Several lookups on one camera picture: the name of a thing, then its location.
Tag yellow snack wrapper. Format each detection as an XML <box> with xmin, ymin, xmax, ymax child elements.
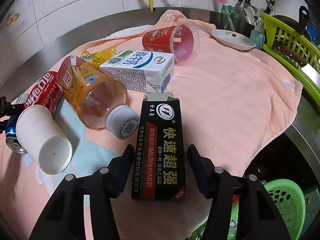
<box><xmin>80</xmin><ymin>46</ymin><xmax>117</xmax><ymax>69</ymax></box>

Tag white paper cup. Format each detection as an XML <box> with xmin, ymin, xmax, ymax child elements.
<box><xmin>16</xmin><ymin>105</ymin><xmax>73</xmax><ymax>175</ymax></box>

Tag green utensil holder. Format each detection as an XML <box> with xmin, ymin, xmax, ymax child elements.
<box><xmin>220</xmin><ymin>5</ymin><xmax>246</xmax><ymax>33</ymax></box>

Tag peach pink towel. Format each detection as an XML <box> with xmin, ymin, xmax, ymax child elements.
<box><xmin>1</xmin><ymin>21</ymin><xmax>303</xmax><ymax>239</ymax></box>

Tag white ceramic plate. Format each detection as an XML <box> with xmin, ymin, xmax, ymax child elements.
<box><xmin>210</xmin><ymin>29</ymin><xmax>257</xmax><ymax>51</ymax></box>

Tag amber tea bottle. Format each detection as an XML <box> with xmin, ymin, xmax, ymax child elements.
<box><xmin>57</xmin><ymin>55</ymin><xmax>139</xmax><ymax>140</ymax></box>

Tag kitchen knife in rack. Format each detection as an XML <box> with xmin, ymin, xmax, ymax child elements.
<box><xmin>273</xmin><ymin>40</ymin><xmax>320</xmax><ymax>87</ymax></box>

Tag red cola can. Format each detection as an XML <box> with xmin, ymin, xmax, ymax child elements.
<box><xmin>24</xmin><ymin>71</ymin><xmax>62</xmax><ymax>116</ymax></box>

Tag black glue box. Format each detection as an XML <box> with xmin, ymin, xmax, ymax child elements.
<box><xmin>131</xmin><ymin>92</ymin><xmax>186</xmax><ymax>201</ymax></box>

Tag blue and white can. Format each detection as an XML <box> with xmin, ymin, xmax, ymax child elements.
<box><xmin>5</xmin><ymin>106</ymin><xmax>27</xmax><ymax>154</ymax></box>

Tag white milk carton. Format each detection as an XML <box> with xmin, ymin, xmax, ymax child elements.
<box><xmin>100</xmin><ymin>50</ymin><xmax>174</xmax><ymax>93</ymax></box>

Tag green dish rack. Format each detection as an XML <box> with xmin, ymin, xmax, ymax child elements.
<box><xmin>261</xmin><ymin>13</ymin><xmax>319</xmax><ymax>106</ymax></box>

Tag green perforated trash basket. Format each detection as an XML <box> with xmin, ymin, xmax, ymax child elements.
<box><xmin>187</xmin><ymin>179</ymin><xmax>306</xmax><ymax>239</ymax></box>

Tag red plastic cup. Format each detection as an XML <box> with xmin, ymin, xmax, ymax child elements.
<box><xmin>142</xmin><ymin>21</ymin><xmax>200</xmax><ymax>65</ymax></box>

